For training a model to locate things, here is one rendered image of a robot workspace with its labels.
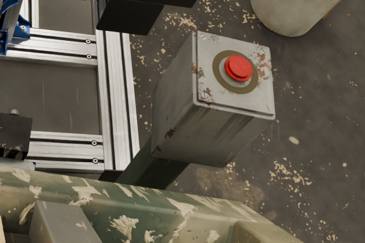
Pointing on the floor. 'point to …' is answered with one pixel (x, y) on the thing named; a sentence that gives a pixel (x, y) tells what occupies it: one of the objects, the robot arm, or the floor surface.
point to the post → (151, 170)
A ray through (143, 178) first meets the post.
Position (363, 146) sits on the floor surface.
